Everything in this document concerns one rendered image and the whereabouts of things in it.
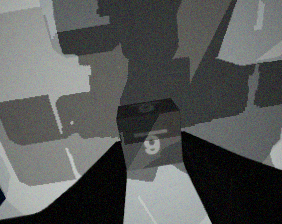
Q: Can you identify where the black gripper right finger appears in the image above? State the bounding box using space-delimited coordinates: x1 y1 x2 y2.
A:
181 131 282 224

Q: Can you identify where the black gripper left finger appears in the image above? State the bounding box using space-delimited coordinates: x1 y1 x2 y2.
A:
0 141 127 224

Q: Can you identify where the dark grey block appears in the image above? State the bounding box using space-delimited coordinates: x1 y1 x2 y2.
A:
116 98 183 171

